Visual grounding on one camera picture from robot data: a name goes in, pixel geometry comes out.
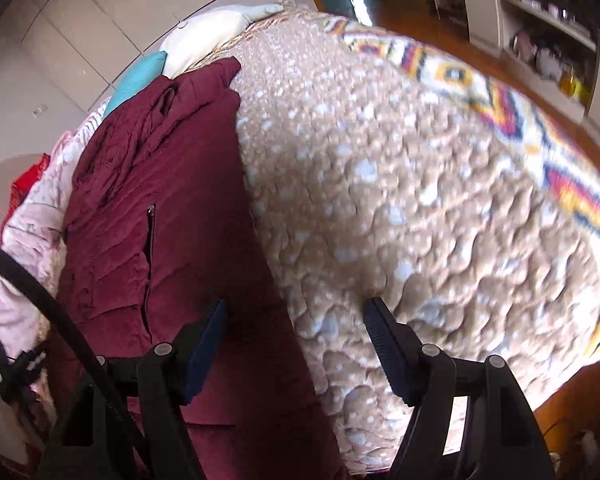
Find pale pink quilt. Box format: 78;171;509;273
0;97;113;361

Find white shelf unit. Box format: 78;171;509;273
455;0;600;121

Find tan spotted patterned blanket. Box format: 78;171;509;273
185;2;600;476

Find yellow jar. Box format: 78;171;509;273
559;67;588;101

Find red cloth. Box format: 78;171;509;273
0;152;53;238

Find black cable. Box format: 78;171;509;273
0;234;153;480

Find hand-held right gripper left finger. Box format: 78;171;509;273
36;297;230;480

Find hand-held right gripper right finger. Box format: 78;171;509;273
362;297;556;480

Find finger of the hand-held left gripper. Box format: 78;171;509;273
0;334;51;441

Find white wardrobe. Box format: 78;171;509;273
0;0;301;181

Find maroon puffer jacket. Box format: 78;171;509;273
47;56;351;480

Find white pillow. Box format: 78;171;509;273
157;2;286;78

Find teal pillow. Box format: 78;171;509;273
102;50;168;118

